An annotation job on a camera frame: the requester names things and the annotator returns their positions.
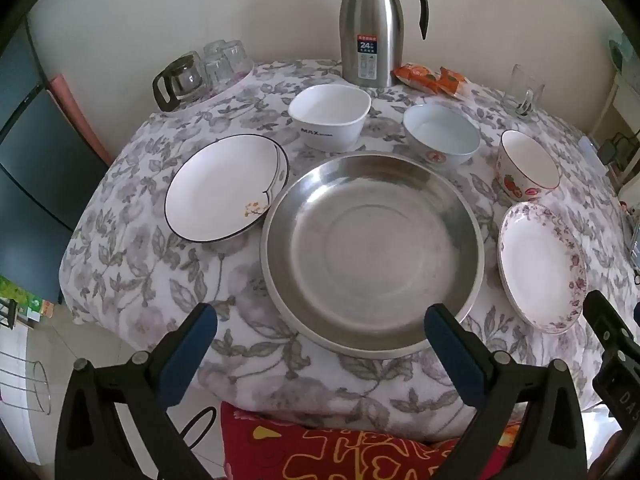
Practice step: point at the red-rimmed strawberry print bowl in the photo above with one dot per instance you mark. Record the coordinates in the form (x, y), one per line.
(530, 160)

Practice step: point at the white square bowl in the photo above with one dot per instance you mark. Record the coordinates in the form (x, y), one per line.
(327, 110)

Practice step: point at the red patterned cloth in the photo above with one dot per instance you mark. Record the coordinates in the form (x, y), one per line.
(310, 450)

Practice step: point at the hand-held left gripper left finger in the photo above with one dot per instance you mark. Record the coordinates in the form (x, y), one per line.
(187, 355)

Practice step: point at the stainless steel basin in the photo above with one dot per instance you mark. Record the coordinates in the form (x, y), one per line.
(370, 260)

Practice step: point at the grey floral tablecloth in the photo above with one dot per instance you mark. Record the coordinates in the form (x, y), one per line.
(150, 270)

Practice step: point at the stainless steel thermos jug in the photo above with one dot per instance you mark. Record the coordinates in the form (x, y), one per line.
(370, 20)

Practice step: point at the pink floral rimmed plate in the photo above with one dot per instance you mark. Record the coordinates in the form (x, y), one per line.
(535, 265)

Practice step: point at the green box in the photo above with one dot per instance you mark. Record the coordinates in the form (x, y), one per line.
(15, 292)

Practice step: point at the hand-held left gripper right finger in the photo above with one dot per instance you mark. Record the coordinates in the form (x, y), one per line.
(452, 355)

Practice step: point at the black-rimmed white plate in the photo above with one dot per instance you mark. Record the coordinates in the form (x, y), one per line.
(215, 190)

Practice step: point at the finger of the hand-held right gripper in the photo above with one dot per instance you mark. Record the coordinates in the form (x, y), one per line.
(637, 312)
(602, 317)

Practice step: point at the clear drinking glass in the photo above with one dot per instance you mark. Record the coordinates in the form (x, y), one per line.
(237, 57)
(215, 67)

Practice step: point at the clear glass mug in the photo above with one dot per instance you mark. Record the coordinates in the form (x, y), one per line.
(522, 85)

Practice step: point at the pink board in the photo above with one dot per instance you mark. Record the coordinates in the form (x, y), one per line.
(75, 115)

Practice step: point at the dark cabinet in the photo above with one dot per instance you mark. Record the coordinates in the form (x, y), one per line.
(30, 185)

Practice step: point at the white round bowl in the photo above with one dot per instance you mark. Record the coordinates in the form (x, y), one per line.
(440, 130)

